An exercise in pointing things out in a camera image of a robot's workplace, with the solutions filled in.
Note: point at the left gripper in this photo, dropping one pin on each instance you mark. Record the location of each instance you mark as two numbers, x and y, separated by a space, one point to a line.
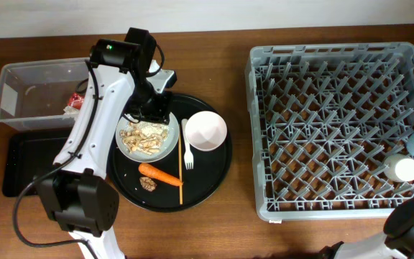
161 115

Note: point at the pink bowl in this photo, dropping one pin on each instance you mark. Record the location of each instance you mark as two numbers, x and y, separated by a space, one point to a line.
206 131

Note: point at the red snack wrapper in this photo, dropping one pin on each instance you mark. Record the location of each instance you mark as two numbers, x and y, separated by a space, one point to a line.
74 104

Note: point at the grey dishwasher rack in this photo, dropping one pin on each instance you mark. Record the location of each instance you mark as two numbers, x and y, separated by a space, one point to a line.
323 119

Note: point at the cream cup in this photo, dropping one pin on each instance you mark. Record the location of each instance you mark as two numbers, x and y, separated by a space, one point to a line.
400 168

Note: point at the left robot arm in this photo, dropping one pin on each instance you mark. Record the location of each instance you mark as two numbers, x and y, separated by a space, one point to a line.
122 83

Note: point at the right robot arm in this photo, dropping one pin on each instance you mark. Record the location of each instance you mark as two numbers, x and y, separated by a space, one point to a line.
397 238

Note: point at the peanut shells and rice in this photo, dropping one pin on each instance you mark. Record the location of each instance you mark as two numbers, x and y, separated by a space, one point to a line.
143 137

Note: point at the grey plate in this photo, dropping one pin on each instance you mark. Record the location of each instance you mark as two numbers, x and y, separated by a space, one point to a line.
166 148

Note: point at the wooden chopstick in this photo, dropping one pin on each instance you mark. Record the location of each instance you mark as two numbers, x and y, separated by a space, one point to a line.
180 165

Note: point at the orange carrot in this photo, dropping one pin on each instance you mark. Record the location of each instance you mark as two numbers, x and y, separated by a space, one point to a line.
153 172

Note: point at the white plastic fork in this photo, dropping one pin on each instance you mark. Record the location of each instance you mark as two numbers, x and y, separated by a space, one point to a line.
188 156

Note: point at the walnut piece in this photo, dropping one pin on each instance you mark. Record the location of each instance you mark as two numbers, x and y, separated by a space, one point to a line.
147 183

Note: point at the round black tray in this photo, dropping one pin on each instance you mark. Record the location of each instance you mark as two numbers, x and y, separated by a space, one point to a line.
210 168

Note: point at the clear plastic bin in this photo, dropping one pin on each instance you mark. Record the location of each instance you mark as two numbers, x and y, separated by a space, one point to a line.
33 95

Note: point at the black rectangular bin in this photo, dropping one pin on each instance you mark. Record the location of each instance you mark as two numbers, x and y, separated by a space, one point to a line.
31 154

